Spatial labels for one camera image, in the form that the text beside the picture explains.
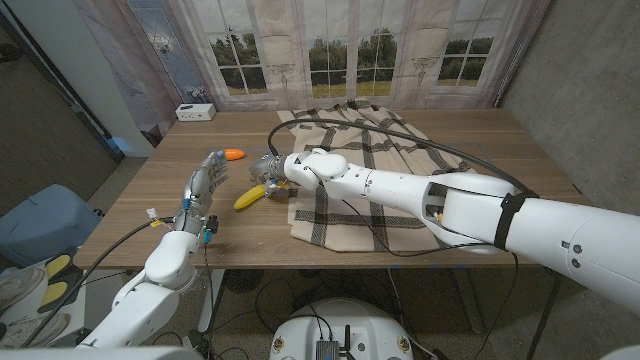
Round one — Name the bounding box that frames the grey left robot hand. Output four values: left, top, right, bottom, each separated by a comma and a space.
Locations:
177, 150, 230, 237

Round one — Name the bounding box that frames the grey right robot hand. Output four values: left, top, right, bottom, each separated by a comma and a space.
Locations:
248, 152, 291, 197

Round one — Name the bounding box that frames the yellow toy banana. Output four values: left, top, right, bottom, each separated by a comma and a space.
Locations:
233, 181, 290, 211

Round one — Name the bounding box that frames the cream plaid scarf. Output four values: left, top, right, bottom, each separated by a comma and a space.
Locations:
276, 98, 476, 253

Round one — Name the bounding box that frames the white power strip box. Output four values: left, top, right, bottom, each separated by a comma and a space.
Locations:
174, 102, 217, 122

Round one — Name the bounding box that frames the black round floor fan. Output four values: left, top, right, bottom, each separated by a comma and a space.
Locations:
223, 269, 265, 295

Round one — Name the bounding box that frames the white table leg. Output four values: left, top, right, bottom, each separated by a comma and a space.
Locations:
198, 269, 226, 334

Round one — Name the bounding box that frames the yellow insole slipper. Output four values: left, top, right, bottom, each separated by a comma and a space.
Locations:
38, 280, 69, 314
45, 253, 72, 280

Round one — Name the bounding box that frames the printed window backdrop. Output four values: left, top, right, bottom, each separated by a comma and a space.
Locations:
72, 0, 551, 147

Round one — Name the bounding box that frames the blue-grey plastic bin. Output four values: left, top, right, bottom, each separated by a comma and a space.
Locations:
0, 183, 104, 269

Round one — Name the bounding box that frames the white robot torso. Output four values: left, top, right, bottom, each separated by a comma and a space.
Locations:
269, 298, 415, 360

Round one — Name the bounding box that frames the white sneaker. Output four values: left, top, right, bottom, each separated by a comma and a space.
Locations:
0, 269, 47, 314
0, 312, 71, 349

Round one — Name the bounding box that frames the grey table leg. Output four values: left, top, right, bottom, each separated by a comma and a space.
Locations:
452, 269, 486, 335

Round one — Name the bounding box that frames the thin black left wrist cable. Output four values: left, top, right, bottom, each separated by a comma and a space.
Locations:
202, 242, 217, 346

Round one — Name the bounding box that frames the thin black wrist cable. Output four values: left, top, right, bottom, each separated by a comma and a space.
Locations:
202, 242, 217, 346
342, 198, 521, 359

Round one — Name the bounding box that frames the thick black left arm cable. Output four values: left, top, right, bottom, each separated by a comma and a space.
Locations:
22, 216, 176, 349

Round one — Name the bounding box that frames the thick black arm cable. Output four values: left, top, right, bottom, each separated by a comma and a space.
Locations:
22, 216, 176, 349
267, 118, 540, 199

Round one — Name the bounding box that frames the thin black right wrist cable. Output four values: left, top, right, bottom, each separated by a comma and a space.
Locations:
342, 198, 521, 359

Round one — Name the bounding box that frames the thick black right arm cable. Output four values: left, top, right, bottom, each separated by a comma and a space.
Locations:
267, 118, 540, 199

